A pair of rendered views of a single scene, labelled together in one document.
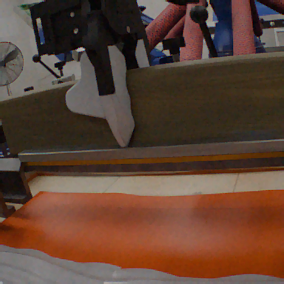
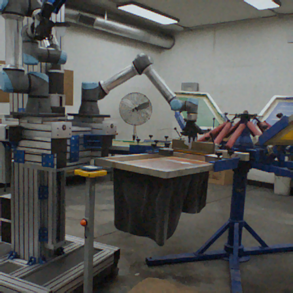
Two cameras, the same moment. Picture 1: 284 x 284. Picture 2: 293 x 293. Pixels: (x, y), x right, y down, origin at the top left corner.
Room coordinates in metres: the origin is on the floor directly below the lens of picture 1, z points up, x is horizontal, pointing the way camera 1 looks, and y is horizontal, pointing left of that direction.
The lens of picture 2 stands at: (-2.20, -0.33, 1.30)
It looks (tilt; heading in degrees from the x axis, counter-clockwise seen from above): 9 degrees down; 14
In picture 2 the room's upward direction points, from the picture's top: 3 degrees clockwise
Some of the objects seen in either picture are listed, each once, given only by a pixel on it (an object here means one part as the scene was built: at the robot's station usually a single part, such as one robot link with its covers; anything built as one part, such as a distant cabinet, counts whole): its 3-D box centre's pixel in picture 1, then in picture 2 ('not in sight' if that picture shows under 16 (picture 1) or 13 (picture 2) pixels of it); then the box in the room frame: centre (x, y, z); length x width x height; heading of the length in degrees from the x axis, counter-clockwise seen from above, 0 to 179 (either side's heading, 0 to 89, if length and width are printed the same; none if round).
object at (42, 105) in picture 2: not in sight; (38, 104); (-0.34, 0.84, 1.31); 0.15 x 0.15 x 0.10
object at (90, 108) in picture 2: not in sight; (89, 106); (0.15, 0.74, 1.31); 0.15 x 0.15 x 0.10
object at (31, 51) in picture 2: not in sight; (34, 53); (-0.59, 0.71, 1.55); 0.11 x 0.08 x 0.11; 142
